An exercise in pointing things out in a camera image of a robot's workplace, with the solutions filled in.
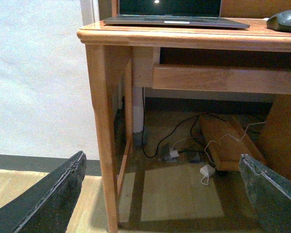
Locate dark grey computer mouse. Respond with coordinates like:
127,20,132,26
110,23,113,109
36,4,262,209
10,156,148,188
266,10,291,33

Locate wooden desk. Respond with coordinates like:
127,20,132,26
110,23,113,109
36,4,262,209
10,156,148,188
77,0,291,233

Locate white floor cable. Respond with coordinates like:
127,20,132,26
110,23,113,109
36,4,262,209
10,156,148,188
171,121,266,187

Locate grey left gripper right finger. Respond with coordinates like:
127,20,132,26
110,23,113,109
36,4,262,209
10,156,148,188
239,154,291,233

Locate white wall plug block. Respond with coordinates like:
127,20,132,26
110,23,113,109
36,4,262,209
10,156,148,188
169,150,179,159

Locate wooden keyboard drawer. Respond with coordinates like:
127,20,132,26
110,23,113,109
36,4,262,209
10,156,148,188
152,65,291,95

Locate white power adapter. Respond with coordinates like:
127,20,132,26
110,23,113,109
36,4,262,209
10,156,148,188
200,165,215,177

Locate black floor cable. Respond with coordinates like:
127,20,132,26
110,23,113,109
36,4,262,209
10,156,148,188
142,87,265,158

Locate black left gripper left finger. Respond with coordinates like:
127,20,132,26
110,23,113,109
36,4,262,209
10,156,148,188
0,151,87,233

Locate brown cardboard box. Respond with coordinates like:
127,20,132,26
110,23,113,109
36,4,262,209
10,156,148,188
199,115,267,171

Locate silver open laptop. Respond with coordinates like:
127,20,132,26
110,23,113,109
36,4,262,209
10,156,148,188
103,0,250,29

